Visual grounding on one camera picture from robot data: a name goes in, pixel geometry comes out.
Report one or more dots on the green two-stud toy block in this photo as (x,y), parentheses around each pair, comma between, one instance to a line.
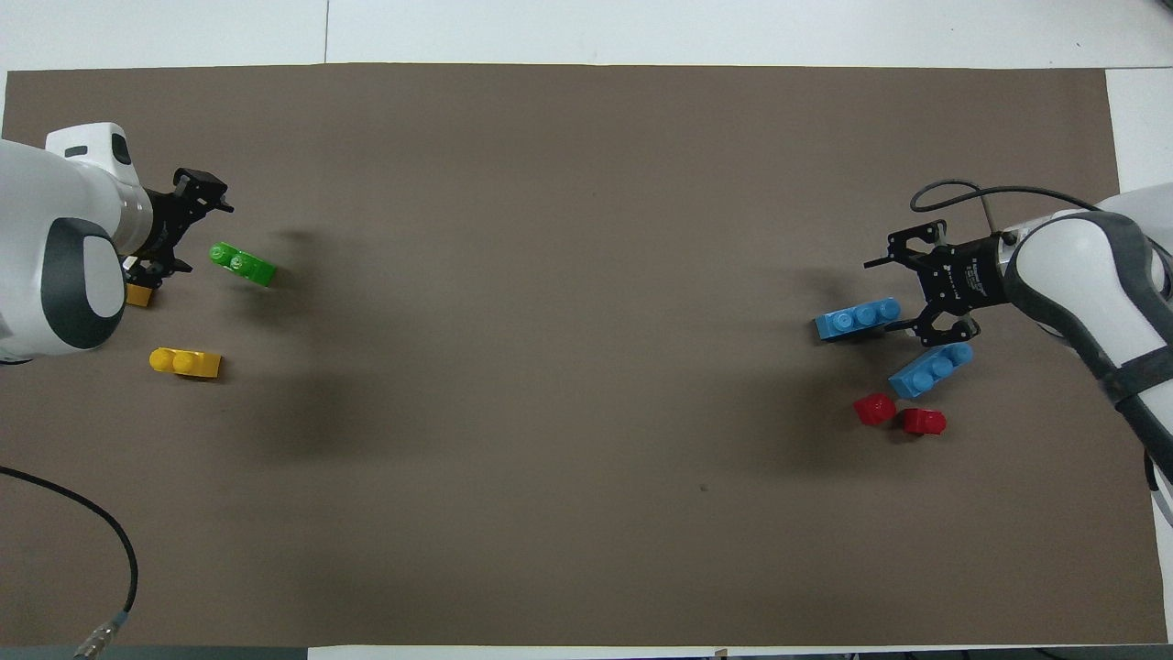
(243,264)

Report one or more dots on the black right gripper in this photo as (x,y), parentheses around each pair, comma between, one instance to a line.
(962,275)

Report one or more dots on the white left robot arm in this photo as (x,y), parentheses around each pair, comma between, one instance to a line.
(55,238)

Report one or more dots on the blue three-stud toy block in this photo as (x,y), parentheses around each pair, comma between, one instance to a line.
(930,370)
(857,320)

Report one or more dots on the brown table mat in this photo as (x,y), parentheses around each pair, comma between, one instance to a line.
(586,202)

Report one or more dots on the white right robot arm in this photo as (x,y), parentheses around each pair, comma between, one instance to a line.
(1090,275)

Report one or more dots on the yellow two-stud toy block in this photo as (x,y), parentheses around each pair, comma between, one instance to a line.
(186,364)
(139,295)

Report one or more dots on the red one-stud toy block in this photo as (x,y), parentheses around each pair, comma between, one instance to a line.
(874,409)
(924,422)

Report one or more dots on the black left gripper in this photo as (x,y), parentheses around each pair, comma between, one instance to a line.
(165,225)

